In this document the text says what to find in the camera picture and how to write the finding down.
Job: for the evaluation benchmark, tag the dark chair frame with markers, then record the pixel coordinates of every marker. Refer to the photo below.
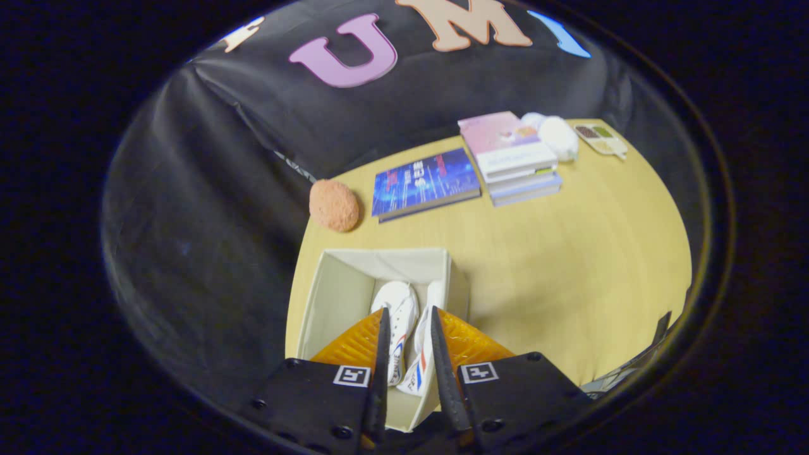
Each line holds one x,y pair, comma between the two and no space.
661,328

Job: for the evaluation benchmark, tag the small compartment palette tray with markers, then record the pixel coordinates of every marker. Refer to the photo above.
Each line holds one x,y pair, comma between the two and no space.
600,140

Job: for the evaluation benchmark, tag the pink cover book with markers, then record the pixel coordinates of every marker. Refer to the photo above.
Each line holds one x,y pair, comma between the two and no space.
502,142

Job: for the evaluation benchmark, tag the pale blue cover book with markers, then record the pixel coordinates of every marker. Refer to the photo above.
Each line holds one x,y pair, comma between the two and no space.
528,194

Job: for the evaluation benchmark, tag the beige fabric storage box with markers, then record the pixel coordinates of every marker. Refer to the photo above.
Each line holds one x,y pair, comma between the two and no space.
341,291

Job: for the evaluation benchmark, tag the white book with green tab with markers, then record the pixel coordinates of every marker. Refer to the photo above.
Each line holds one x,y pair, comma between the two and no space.
524,180

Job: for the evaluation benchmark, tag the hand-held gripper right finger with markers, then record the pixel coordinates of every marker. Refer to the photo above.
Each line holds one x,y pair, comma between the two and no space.
518,398

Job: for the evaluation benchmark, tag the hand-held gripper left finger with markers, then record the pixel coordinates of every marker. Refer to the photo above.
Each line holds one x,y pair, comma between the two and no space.
316,398

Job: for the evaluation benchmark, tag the white fluffy ball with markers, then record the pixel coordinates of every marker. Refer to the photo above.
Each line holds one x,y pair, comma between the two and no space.
557,138

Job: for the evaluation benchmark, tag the orange sponge ball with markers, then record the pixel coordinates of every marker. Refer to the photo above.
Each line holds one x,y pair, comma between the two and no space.
334,205

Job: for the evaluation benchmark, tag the white striped canvas shoe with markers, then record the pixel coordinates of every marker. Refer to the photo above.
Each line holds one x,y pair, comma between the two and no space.
420,363
399,309

